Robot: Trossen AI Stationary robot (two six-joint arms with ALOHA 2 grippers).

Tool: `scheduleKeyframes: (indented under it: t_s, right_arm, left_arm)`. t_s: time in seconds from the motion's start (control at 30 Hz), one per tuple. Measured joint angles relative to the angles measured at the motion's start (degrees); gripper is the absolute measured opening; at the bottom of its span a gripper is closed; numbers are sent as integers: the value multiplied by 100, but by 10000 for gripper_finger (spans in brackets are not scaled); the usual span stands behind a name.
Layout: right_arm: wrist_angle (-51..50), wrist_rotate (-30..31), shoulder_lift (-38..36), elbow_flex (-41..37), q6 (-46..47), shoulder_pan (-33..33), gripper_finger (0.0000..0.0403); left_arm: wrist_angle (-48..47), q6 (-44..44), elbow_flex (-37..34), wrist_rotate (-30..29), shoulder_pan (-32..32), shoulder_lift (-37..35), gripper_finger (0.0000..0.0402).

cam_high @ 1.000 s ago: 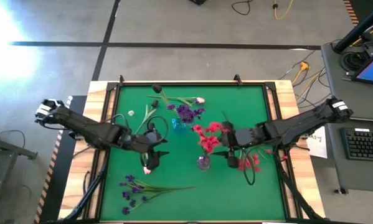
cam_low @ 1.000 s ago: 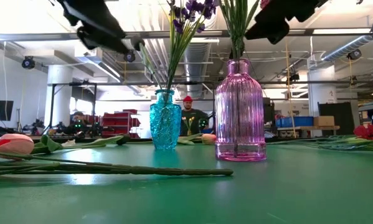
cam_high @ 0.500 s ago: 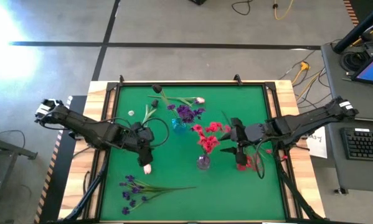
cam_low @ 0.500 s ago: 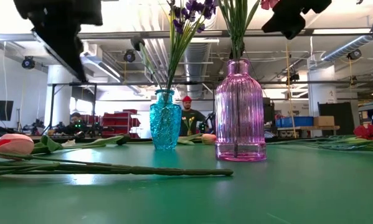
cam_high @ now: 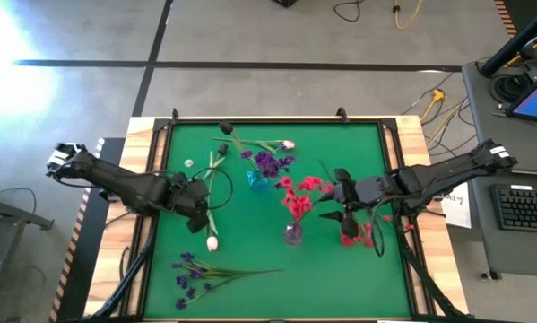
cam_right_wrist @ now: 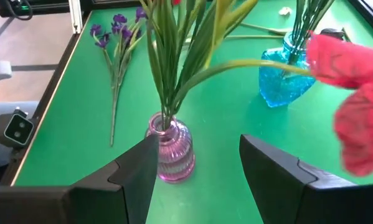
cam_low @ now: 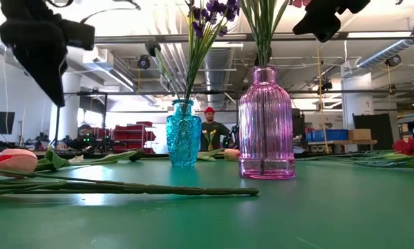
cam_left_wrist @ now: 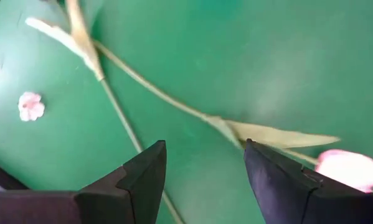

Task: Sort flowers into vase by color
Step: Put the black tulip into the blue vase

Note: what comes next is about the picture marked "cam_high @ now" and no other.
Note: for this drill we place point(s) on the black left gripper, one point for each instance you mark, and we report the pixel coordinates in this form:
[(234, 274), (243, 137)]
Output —
[(192, 197)]

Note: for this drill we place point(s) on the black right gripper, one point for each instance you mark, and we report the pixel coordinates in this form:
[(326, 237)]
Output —
[(366, 192)]

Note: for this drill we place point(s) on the pink artificial tulip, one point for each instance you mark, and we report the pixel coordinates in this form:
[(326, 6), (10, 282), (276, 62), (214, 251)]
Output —
[(212, 243), (288, 144)]

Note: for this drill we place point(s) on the purple artificial flower spray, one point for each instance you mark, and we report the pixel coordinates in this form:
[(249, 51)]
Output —
[(188, 257), (268, 162)]

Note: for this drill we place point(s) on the dark purple artificial tulip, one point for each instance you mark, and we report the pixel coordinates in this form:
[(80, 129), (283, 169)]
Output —
[(225, 128), (223, 148)]

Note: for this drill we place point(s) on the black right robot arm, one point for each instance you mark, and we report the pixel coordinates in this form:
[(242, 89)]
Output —
[(443, 175)]

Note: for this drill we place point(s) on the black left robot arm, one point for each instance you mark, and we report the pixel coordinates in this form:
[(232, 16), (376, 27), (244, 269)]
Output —
[(124, 184)]

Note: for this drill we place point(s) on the pink ribbed glass vase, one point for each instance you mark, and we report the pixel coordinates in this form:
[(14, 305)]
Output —
[(293, 234)]

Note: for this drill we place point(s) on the teal textured glass vase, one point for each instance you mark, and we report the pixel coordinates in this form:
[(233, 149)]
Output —
[(257, 180)]

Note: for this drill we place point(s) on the white fallen petal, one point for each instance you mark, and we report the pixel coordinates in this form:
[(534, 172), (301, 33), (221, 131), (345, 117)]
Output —
[(188, 163)]

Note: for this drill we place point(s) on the green table mat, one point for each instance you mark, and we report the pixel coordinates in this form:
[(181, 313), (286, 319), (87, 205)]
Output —
[(295, 278)]

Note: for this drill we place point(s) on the black diagonal support strut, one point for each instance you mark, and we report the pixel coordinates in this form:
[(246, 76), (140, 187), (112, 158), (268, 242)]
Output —
[(131, 273), (422, 273)]

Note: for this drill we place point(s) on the black table clamp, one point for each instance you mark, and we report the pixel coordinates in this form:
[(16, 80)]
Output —
[(175, 114), (342, 114)]

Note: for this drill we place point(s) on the wooden table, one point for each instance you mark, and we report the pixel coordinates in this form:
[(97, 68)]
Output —
[(131, 143)]

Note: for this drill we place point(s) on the black floor mat striped edge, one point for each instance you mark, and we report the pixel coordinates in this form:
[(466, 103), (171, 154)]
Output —
[(84, 251)]

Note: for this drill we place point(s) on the white paper sheet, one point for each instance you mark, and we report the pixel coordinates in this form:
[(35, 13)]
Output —
[(457, 204)]

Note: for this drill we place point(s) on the grey side desk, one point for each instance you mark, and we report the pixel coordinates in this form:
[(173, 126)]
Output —
[(510, 251)]

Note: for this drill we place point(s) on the grey metal stand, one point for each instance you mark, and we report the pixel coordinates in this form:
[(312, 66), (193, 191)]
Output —
[(12, 215)]

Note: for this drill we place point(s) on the black keyboard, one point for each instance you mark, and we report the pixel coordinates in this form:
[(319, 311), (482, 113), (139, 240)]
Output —
[(523, 207)]

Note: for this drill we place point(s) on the black floor box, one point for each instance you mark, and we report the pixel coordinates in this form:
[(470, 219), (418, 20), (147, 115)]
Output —
[(285, 2)]

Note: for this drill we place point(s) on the black vertical pole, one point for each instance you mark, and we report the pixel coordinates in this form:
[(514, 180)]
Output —
[(514, 42)]

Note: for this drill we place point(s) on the black table border frame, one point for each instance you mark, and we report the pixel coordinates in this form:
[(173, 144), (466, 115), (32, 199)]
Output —
[(272, 120)]

